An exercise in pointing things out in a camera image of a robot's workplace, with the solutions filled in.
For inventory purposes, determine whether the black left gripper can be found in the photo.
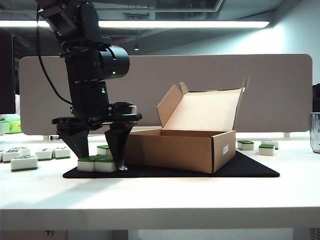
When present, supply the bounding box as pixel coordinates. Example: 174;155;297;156
51;112;143;172

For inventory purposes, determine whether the brown cardboard box open lid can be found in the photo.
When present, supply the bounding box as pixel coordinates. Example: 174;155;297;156
124;76;250;174

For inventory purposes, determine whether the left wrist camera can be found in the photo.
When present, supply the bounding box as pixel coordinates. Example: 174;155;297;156
109;101;139;116

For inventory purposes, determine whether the mahjong tile with bird print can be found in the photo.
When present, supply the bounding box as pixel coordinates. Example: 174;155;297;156
10;155;39;173

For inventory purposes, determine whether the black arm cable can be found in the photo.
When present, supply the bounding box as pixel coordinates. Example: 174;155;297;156
35;4;74;106

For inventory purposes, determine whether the dark monitor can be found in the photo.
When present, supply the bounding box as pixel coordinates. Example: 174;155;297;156
0;28;17;115

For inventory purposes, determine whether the clear faceted glass vase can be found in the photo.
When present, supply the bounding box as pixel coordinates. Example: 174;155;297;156
310;112;320;154

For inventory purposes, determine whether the grey-brown desk divider panel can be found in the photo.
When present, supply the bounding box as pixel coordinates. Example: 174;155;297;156
18;53;314;136

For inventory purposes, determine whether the black rectangular mat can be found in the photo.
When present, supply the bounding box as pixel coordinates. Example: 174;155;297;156
62;149;281;179

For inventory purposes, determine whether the white green-backed mahjong tile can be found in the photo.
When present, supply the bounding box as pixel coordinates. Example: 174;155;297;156
2;150;22;164
258;144;276;157
54;146;72;160
77;156;97;173
9;146;32;157
96;144;111;156
237;140;255;152
35;148;55;162
261;140;280;151
94;155;118;174

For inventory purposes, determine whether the green and white package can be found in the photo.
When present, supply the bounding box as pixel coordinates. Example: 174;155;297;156
0;119;22;136

